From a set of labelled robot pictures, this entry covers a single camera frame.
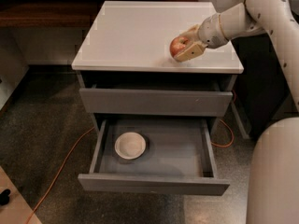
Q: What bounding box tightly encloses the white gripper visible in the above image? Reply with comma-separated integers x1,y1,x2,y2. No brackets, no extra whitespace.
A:
174,13,228,63

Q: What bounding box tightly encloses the red apple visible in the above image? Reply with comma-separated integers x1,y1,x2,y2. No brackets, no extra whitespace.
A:
169,36,189,57

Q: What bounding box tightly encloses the grey drawer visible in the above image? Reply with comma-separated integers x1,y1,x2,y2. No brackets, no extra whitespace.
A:
79,88,232,117
78,119,229,196

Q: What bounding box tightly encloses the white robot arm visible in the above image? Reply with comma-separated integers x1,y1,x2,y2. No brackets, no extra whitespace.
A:
169,0,299,224

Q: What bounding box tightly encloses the grey drawer cabinet white top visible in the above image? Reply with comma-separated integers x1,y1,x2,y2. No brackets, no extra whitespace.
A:
71,1,245,135

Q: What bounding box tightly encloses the grey top drawer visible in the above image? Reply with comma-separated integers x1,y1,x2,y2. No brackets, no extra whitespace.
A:
79,88,232,117

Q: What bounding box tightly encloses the white bowl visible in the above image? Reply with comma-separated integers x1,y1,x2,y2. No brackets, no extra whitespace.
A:
114,133,147,160

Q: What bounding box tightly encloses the dark wooden shelf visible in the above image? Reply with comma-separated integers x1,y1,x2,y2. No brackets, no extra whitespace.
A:
0,0,197,28

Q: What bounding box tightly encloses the small black object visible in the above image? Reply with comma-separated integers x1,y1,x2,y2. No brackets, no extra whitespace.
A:
0,189,11,205

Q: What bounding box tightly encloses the light wooden board corner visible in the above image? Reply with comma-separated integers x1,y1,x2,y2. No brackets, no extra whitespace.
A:
0,167,42,224

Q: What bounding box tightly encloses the orange cable on floor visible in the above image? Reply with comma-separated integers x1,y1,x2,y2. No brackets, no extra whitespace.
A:
25,91,235,224

